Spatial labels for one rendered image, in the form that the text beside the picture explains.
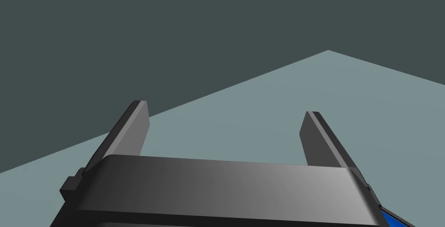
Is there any blue flat object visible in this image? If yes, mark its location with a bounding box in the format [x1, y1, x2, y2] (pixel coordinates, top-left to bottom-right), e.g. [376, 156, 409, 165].
[381, 206, 416, 227]

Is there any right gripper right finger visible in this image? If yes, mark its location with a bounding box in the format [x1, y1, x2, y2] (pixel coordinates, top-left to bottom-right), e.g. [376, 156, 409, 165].
[299, 110, 369, 187]

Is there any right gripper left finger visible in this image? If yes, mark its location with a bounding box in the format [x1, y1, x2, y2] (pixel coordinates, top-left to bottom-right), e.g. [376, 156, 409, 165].
[84, 100, 151, 172]

